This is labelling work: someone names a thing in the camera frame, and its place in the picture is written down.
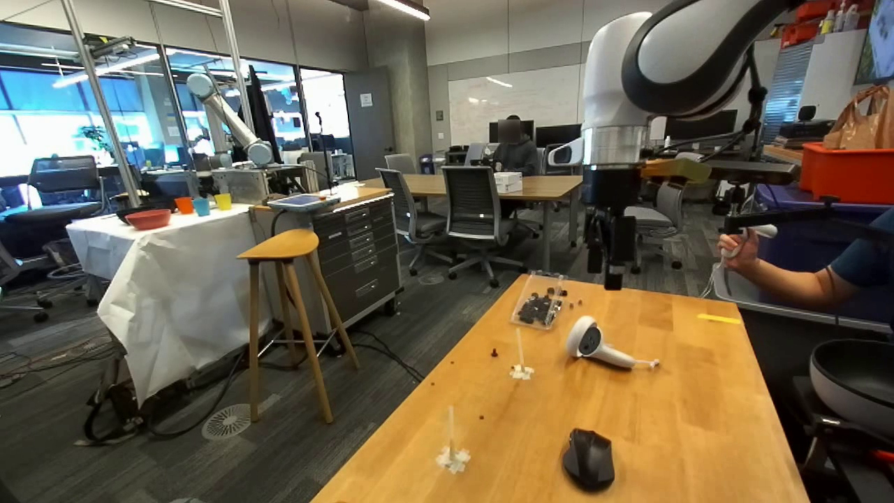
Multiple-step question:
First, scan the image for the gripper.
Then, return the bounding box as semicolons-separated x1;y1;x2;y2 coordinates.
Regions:
582;166;644;291

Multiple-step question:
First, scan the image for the person's forearm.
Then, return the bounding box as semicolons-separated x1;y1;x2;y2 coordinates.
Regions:
747;208;894;312

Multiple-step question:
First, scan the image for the black computer mouse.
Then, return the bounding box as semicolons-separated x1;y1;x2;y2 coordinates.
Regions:
562;428;616;491

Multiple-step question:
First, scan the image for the grey office chair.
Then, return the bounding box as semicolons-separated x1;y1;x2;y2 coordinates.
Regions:
624;181;689;275

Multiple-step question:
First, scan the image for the wooden meeting table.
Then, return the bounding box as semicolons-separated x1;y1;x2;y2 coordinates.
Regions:
359;174;585;272

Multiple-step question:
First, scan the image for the clear box of black parts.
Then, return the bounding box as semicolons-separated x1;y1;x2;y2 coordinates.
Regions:
510;272;567;331

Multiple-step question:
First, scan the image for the white hand controller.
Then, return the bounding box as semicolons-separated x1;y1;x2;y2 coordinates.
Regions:
564;316;661;370

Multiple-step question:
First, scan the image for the row of monitors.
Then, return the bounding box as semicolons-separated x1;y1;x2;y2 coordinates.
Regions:
488;119;583;150

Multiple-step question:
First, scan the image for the person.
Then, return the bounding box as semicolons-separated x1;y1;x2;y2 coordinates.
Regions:
492;115;541;177

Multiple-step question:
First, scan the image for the person's hand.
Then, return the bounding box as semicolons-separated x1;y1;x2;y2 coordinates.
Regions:
718;229;763;277

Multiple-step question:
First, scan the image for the row of office chairs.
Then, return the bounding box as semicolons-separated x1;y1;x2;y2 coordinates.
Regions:
375;152;529;289

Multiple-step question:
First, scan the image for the grey plastic tray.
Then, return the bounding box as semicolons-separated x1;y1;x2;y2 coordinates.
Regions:
711;261;894;334

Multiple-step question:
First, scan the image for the black monitor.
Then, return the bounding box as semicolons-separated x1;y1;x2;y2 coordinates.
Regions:
663;109;739;141

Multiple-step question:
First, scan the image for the white plastic peg stand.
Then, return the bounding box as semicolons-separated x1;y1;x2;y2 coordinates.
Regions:
435;405;472;475
508;328;536;381

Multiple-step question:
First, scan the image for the whiteboard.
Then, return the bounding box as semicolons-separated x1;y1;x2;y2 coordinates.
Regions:
448;64;585;147

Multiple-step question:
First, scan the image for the blue plastic bin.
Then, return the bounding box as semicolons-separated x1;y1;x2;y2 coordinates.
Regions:
756;183;894;323

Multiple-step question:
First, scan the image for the grey drawer cabinet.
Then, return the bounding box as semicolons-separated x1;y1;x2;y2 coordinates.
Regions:
310;191;404;330

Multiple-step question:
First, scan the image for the orange plastic bin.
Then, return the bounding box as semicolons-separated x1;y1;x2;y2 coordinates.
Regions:
799;142;894;205

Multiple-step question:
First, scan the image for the grey door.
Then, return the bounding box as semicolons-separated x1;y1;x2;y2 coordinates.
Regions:
343;66;397;182

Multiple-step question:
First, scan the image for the brown paper bag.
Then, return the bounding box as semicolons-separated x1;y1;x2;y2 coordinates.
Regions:
823;84;894;152

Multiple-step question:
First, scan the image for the black frying pan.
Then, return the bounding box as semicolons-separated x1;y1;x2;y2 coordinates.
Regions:
809;339;894;438

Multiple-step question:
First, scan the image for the teach pendant tablet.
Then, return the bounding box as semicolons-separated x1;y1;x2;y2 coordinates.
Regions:
267;193;342;214

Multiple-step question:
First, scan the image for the wooden stool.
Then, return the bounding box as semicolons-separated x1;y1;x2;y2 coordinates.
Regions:
237;228;362;425

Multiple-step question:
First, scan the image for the table with white cloth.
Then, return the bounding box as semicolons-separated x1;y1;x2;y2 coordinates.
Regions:
66;202;274;407

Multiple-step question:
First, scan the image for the red bowl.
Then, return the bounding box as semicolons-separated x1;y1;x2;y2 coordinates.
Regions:
125;209;173;231

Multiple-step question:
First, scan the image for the black bowl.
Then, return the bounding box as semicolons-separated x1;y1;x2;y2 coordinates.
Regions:
115;198;178;225

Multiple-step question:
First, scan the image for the black mesh office chair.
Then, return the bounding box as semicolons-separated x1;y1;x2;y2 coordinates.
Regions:
0;154;107;324

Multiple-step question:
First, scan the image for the camera on mount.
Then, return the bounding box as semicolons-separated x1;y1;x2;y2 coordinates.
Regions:
702;43;801;217

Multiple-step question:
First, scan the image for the black cable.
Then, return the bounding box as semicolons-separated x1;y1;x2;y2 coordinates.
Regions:
82;327;427;446

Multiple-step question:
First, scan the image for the aluminium frame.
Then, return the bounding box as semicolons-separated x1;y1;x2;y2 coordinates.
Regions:
59;0;254;208

